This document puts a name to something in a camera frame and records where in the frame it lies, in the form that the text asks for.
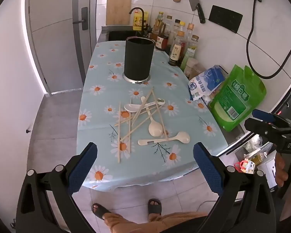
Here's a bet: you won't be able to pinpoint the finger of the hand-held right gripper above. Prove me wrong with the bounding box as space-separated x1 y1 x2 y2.
252 109 291 128
244 118 291 143

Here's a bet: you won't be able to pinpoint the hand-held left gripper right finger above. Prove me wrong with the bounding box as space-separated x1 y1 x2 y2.
193 142 277 233

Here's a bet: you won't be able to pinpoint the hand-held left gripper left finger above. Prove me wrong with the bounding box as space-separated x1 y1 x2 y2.
16 142 98 233

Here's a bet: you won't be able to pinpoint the cream spoon with grey tape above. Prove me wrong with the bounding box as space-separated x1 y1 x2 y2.
138 131 191 146

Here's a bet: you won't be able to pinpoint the pile of wooden chopsticks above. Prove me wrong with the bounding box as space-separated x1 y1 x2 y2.
109 86 170 163

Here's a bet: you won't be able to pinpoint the plain cream plastic spoon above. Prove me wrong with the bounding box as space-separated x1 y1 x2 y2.
141 97 166 136

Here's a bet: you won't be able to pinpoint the white ceramic spoon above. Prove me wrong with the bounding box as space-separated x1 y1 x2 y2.
124 103 147 113

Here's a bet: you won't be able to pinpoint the white spoon with green print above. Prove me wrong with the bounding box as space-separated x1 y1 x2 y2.
145 98 166 108

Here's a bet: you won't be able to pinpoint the black cylindrical utensil holder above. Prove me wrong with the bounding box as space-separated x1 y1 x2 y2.
122 36 156 84

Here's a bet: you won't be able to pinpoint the person's right hand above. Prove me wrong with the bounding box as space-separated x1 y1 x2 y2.
274 151 291 188

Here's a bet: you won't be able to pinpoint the clear plastic bag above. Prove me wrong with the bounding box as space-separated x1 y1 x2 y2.
245 136 263 151

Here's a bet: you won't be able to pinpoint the green sugar bag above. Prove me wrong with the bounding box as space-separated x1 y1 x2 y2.
210 64 267 132

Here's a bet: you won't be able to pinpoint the white storage box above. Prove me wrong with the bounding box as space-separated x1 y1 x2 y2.
256 159 279 191

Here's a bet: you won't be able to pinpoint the red snack packet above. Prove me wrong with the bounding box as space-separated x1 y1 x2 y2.
234 159 256 175

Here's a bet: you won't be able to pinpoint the black slipper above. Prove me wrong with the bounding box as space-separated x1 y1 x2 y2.
92 203 111 220
148 198 163 216

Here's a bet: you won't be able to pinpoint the white and blue salt bag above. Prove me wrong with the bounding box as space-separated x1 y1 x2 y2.
188 65 226 101

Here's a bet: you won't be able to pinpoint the clear plastic jar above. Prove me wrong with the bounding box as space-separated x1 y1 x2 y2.
184 58 199 78
189 63 206 80

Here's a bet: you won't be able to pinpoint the person's tan trousers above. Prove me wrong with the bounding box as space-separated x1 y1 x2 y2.
103 211 209 233

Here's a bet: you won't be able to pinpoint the daisy print blue tablecloth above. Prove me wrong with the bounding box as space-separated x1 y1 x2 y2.
76 41 228 190

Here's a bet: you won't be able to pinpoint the row of condiment bottles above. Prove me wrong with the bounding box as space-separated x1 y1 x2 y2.
150 12 200 71

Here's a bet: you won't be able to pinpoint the grey door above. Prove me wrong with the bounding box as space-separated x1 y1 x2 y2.
27 0 99 95

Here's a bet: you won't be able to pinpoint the dark kitchen sink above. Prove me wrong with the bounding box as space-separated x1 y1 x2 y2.
102 25 148 42

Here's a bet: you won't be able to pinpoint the yellow detergent bottle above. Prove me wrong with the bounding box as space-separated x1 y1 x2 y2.
133 11 149 31

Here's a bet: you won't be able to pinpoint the black faucet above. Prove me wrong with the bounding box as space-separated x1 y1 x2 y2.
129 7 146 38

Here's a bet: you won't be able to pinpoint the wooden cutting board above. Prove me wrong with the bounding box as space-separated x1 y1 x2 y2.
105 0 132 26

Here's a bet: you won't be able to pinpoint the black cable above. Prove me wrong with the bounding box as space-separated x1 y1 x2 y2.
246 0 291 79

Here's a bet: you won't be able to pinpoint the black wall rack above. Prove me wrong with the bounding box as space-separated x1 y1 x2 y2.
209 5 243 34

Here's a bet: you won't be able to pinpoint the black door handle lock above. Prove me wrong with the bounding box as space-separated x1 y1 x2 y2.
73 7 88 31

